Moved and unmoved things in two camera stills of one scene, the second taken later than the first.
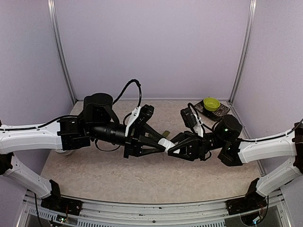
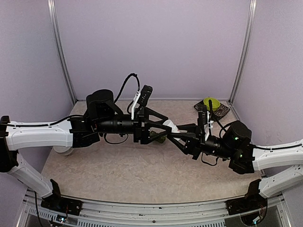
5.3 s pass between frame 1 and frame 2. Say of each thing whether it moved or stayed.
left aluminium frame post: stayed
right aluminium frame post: stayed
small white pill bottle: moved
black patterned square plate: stayed
